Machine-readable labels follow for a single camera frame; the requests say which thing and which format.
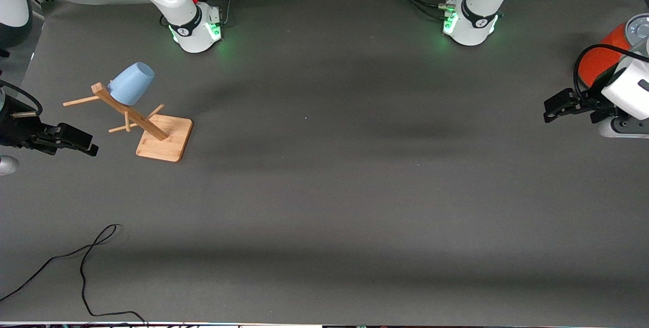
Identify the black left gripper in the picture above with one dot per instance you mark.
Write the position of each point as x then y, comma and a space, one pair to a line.
596, 98

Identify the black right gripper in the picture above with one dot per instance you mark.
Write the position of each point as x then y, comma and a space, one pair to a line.
16, 131

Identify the light blue plastic cup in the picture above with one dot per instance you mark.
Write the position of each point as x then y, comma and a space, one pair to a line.
132, 83

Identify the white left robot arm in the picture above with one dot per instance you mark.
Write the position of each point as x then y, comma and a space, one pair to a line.
476, 13

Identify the orange cylindrical can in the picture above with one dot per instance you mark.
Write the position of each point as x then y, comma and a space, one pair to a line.
598, 59

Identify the thin tan stick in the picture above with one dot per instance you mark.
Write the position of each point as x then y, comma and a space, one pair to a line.
24, 113

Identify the wooden mug tree stand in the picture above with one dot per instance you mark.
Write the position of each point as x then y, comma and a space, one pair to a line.
165, 135

